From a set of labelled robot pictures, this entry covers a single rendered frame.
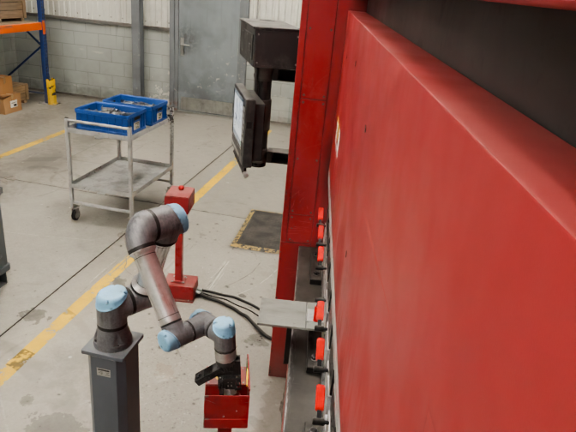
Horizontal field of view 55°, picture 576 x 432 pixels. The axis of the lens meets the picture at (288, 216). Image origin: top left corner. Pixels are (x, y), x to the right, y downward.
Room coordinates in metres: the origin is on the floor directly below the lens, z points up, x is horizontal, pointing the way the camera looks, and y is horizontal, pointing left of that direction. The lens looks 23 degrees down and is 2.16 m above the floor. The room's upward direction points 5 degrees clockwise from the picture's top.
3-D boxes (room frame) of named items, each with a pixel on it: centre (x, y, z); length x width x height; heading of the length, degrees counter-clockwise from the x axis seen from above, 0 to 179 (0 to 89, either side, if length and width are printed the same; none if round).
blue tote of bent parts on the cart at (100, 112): (4.76, 1.62, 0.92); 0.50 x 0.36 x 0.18; 80
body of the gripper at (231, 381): (1.59, 0.16, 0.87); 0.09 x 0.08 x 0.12; 97
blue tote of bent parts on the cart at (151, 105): (5.17, 1.52, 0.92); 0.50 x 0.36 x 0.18; 80
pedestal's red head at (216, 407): (1.64, 0.17, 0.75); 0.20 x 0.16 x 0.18; 8
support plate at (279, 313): (1.81, -0.06, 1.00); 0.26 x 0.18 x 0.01; 89
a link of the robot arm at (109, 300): (1.84, 0.64, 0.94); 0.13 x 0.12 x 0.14; 138
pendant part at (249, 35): (3.07, 0.19, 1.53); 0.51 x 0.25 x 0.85; 15
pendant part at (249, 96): (3.00, 0.26, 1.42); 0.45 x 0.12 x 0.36; 15
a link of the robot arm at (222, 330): (1.59, 0.18, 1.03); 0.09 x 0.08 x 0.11; 48
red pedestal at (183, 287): (3.48, 0.74, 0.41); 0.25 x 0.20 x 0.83; 89
